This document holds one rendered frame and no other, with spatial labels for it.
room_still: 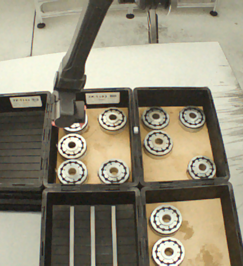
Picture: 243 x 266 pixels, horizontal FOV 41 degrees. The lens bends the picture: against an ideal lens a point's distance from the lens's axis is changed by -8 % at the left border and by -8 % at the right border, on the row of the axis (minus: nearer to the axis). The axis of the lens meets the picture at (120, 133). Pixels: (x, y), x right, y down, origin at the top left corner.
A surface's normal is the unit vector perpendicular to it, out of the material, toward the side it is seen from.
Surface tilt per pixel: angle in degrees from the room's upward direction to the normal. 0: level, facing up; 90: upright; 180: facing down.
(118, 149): 0
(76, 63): 97
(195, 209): 0
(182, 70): 0
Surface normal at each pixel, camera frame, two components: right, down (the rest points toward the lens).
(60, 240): 0.00, -0.57
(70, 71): 0.09, 0.88
